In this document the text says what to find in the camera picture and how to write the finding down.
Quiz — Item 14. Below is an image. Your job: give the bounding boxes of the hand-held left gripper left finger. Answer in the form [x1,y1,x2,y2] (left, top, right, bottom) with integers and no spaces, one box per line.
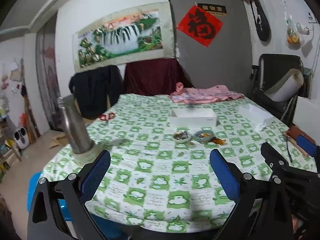
[27,149,112,240]

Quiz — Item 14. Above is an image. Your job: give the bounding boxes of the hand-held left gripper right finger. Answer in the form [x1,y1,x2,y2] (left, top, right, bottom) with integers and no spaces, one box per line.
[209,149,296,240]

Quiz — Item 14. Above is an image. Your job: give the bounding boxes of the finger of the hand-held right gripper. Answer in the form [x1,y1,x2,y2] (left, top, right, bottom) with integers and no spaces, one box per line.
[296,134,320,158]
[260,142,292,173]

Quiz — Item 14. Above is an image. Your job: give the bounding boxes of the grey tape roll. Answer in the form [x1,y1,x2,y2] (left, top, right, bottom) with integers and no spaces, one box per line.
[194,130,215,143]

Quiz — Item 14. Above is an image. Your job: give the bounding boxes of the white cardboard box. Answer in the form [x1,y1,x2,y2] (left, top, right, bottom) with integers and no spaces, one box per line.
[169,108,217,128]

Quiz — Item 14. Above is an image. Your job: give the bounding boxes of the brown wooden box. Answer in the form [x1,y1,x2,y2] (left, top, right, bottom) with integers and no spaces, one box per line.
[286,126,309,158]

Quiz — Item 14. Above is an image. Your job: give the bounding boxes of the white board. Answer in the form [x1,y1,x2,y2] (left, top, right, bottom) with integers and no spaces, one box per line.
[292,96,320,131]

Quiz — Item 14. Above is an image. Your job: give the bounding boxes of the white box lid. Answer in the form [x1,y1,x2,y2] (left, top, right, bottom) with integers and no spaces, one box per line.
[237,104,275,132]

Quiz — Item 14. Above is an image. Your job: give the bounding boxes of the steel vacuum flask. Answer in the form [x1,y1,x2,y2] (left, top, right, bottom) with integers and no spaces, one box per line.
[57,94,95,155]

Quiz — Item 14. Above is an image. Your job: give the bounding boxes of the green printed tablecloth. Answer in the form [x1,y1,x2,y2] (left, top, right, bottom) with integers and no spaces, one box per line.
[40,93,318,229]

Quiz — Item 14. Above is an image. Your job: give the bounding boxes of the white paper roll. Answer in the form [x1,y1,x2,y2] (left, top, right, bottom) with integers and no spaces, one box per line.
[264,68,305,102]

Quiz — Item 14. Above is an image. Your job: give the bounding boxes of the black folding chair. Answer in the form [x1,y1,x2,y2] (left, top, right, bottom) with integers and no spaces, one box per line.
[250,53,305,128]

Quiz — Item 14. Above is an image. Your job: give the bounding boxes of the pink cloth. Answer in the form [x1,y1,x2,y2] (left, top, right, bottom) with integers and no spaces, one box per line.
[170,82,245,104]

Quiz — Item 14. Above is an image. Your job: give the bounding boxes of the white foot massager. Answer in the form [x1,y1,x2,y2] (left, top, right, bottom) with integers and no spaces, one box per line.
[13,128,30,150]

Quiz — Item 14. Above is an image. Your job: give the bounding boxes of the black jacket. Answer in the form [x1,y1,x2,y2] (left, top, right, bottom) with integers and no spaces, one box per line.
[69,65,123,119]

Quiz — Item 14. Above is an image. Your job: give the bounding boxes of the cluttered storage shelf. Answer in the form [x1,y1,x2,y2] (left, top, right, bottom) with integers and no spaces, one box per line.
[0,95,22,180]

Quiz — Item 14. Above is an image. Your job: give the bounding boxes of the hanging plastic fruit bag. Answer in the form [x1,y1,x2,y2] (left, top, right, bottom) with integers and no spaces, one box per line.
[282,0,304,50]

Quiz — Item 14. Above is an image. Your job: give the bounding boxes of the dark red velvet cloth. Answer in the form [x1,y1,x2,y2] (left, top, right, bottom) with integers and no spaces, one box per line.
[124,58,194,96]

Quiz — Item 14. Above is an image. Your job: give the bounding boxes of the white cup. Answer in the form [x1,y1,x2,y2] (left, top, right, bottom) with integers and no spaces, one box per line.
[296,22,311,36]

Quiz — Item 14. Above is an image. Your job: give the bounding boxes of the black racket bag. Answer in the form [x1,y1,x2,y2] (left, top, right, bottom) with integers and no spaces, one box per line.
[246,0,272,42]

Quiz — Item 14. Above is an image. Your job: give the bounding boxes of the waterfall landscape painting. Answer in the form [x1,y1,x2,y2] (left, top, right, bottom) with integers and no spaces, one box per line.
[72,1,175,73]

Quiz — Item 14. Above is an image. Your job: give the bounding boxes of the red paper door decoration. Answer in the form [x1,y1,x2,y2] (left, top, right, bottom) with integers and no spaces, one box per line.
[176,4,224,48]

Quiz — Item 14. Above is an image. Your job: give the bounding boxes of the black door sign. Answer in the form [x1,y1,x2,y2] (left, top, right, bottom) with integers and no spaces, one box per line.
[197,3,227,18]

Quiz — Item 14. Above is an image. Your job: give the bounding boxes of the red handled scissors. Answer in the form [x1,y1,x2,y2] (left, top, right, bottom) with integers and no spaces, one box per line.
[98,112,115,123]

